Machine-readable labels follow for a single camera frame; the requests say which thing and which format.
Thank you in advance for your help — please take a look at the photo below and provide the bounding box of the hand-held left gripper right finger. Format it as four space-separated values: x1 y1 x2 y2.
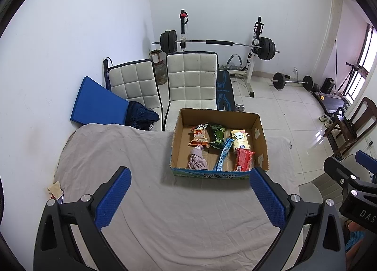
249 167 347 271

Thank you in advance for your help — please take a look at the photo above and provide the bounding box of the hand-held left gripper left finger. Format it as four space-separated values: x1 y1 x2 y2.
33 166 132 271

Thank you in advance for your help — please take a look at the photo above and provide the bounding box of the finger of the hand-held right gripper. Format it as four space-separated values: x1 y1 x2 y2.
355 150 377 175
323 157 359 192

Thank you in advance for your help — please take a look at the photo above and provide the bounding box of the red snack packet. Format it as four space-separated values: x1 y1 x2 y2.
234 148 255 171

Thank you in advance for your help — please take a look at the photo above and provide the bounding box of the long blue snack packet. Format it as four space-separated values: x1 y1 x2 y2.
213 137 235 172

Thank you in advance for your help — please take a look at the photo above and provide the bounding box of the yellow tissue pack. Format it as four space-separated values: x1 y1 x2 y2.
229 129 251 154

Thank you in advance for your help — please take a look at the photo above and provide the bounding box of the purple cloth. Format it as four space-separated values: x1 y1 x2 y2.
188 145 209 170

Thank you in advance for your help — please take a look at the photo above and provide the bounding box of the green snack packet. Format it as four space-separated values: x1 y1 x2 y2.
206 123 227 150

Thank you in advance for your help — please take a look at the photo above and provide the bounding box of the cardboard box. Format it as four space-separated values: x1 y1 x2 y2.
169 108 269 180

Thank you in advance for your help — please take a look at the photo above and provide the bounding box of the orange snack packet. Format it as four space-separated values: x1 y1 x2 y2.
188 123 210 146

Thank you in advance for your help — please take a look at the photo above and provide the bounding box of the person's right hand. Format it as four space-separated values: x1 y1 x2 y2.
344 220 369 232

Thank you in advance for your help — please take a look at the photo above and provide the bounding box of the grey plastic chair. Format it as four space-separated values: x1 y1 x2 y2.
297 153 372 201

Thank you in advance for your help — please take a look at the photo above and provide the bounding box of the dark wooden chair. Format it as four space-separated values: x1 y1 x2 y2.
322 97 377 160

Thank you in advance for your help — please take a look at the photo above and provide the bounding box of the black treadmill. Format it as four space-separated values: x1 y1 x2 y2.
312 90 349 114

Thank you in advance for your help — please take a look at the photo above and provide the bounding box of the black speaker box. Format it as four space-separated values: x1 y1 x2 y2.
322 78 336 94

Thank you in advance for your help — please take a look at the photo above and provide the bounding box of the black tripod stand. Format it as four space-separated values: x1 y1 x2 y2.
333 38 369 98

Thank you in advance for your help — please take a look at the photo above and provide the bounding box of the dark blue jacket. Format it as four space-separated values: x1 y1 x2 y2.
127 101 160 131

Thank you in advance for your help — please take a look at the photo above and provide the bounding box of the blue foam mat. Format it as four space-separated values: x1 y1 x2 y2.
70 76 130 127

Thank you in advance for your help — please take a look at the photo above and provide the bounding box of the small black barbell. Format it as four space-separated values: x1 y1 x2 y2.
271 72 314 91

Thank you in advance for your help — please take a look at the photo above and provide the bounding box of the white padded chair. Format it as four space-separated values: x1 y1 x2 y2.
107 59 164 130
163 51 219 131

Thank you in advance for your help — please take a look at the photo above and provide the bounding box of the black and blue weight bench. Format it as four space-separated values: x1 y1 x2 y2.
216 70 237 111

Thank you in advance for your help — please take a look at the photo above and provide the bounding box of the white barbell rack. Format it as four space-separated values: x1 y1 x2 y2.
180 9 264 99

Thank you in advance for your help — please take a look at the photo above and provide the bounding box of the brown metal canister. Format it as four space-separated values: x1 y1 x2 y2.
148 49 167 85

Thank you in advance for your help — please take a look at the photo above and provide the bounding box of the grey exercise machine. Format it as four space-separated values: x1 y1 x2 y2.
219 54 248 77

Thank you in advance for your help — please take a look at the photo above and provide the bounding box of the large black barbell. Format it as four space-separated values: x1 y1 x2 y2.
152 30 280 61

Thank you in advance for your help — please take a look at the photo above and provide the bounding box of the window with dark frame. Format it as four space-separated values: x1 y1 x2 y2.
343 24 377 107

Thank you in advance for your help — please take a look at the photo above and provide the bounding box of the dark blue strapped pole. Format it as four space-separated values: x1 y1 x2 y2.
102 57 113 90

